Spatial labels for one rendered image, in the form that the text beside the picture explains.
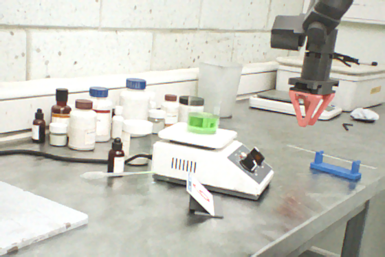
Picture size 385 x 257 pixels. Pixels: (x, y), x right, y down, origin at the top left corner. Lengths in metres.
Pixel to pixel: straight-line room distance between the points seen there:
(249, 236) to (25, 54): 0.68
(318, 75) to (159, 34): 0.57
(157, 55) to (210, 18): 0.27
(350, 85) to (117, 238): 1.36
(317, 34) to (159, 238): 0.55
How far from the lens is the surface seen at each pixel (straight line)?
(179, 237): 0.82
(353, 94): 2.03
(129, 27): 1.55
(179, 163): 1.02
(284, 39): 1.24
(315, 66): 1.23
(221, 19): 1.92
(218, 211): 0.92
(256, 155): 1.07
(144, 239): 0.80
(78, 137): 1.19
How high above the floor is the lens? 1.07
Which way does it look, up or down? 16 degrees down
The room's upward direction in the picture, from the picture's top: 6 degrees clockwise
